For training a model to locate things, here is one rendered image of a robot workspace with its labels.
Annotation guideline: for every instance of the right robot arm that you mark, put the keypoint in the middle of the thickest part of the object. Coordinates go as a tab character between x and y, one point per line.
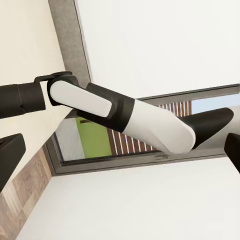
157	127

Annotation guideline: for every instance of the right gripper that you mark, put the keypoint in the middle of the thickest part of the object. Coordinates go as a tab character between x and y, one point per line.
10	101

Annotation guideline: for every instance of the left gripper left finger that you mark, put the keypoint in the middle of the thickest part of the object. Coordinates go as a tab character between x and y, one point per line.
12	149

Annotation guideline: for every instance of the door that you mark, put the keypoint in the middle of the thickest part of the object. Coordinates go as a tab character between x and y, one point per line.
80	146

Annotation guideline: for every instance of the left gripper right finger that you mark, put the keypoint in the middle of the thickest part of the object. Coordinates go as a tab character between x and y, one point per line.
232	149

